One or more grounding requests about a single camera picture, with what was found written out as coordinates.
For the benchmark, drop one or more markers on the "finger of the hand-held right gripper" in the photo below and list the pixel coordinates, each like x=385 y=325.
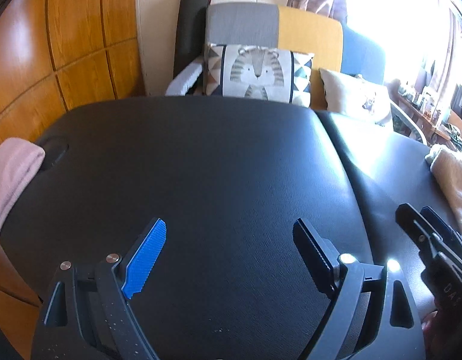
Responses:
x=416 y=230
x=454 y=242

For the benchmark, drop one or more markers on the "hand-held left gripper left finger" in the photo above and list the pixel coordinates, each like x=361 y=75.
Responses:
x=146 y=258

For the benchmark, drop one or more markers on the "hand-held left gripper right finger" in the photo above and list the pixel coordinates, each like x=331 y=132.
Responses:
x=309 y=255

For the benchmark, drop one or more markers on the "person's right hand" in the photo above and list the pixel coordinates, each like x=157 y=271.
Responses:
x=428 y=326

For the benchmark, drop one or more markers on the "beige sweater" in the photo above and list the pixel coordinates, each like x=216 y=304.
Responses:
x=456 y=187

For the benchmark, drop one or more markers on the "wooden side desk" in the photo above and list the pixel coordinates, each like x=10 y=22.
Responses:
x=429 y=122

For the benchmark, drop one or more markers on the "black leather massage bed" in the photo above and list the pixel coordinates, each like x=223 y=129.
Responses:
x=216 y=165

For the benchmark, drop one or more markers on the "clutter of small desk items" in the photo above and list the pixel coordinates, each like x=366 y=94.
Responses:
x=422 y=99

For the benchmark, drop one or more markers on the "deer print cushion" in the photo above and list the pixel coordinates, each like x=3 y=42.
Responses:
x=351 y=93

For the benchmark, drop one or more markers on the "folded pink cloth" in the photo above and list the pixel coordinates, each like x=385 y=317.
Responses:
x=13 y=176

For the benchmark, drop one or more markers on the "tiger print cushion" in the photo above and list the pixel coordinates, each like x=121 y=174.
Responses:
x=253 y=71

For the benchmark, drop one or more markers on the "bright window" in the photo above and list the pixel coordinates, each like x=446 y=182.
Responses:
x=396 y=15

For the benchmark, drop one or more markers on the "grey yellow blue sofa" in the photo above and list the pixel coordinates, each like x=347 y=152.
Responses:
x=309 y=37

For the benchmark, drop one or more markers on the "black rolled mat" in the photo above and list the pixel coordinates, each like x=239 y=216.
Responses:
x=189 y=26

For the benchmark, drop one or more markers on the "wooden wardrobe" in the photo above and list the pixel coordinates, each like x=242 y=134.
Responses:
x=77 y=26

